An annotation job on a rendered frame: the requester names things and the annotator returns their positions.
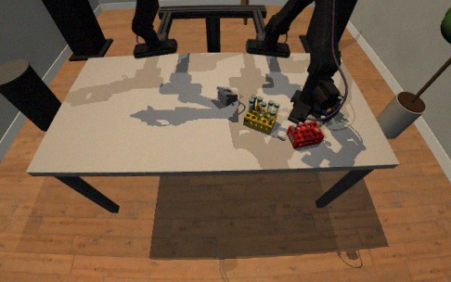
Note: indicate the yellow tube rack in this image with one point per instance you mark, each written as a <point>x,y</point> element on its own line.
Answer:
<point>253,123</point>

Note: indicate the red tube rack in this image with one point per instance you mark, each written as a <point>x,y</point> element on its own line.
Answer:
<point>312,136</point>

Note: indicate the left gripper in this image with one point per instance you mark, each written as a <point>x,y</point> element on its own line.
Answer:
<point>302,103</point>

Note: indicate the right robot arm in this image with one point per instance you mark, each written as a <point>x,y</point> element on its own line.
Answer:
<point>140,27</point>

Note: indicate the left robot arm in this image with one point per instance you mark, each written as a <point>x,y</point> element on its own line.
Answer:
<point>322,62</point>

